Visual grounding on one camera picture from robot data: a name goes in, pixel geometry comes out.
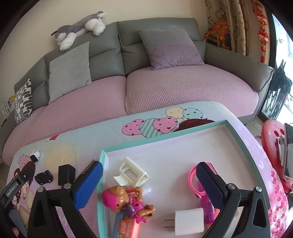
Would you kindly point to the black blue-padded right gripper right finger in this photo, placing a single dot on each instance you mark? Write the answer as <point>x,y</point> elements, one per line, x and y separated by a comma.
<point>254,219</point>

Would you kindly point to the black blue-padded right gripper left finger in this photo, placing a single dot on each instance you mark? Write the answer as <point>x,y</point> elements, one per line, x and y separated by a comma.
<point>44,220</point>

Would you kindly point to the black toy car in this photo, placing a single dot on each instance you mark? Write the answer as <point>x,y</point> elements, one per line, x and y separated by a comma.
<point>44,177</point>

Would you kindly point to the black USB wall charger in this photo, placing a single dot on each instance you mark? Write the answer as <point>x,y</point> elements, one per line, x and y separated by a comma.
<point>66,174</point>

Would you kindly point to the pink smart watch band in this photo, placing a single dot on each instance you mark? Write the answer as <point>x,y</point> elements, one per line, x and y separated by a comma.
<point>194,183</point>

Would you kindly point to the white smart watch band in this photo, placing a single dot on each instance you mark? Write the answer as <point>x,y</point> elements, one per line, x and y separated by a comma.
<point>35,156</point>

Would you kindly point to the gold patterned lighter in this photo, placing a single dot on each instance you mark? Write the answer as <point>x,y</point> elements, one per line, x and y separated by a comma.
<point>88,166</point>

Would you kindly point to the purple pink mini fan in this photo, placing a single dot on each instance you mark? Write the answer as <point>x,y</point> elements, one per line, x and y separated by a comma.
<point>210,212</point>

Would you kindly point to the pink-haired brown doll toy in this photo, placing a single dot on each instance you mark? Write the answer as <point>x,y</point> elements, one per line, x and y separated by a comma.
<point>117,200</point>

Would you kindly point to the orange toy card pack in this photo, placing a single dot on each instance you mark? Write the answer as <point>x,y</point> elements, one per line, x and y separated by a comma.
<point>125,227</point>

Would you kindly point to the smartphone in white holder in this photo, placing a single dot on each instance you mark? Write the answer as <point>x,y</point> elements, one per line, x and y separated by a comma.
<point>285,151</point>

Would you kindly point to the red plastic stool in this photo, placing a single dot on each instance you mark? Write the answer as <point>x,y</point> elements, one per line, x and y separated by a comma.
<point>270,131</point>

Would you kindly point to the black white patterned pillow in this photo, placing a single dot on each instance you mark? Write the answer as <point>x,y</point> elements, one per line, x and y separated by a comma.
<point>23,104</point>

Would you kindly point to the cream plastic phone stand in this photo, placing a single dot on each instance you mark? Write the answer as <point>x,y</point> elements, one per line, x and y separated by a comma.
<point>130,174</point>

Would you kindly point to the teal shallow cardboard tray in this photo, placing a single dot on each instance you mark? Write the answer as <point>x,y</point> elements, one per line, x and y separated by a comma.
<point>168,159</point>

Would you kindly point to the black folding chair outside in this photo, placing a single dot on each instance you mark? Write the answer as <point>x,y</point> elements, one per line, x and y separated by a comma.
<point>279,89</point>

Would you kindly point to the light grey throw pillow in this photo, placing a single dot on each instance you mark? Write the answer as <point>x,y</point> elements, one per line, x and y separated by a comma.
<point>69,72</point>

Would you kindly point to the pink sofa seat cover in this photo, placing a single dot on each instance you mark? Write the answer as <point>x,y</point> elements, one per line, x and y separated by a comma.
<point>117,96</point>

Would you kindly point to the grey white plush husky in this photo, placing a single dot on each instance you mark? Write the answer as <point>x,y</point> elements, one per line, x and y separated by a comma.
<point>67,34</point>

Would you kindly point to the grey leather sofa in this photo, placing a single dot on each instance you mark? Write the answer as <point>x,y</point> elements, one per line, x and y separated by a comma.
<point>119,51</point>

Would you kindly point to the red chinese knot decoration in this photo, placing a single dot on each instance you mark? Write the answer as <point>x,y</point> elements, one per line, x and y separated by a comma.
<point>263,36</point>

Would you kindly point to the orange patterned bag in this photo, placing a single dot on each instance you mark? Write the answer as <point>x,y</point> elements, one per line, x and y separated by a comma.
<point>219,35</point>

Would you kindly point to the purple grey throw pillow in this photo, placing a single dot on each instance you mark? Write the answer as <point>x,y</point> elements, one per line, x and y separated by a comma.
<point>169,47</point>

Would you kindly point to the beige patterned curtain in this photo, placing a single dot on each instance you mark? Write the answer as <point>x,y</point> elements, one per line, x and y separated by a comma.
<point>237,15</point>

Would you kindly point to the white USB wall charger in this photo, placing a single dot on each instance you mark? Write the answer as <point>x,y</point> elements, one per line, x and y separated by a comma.
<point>188,222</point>

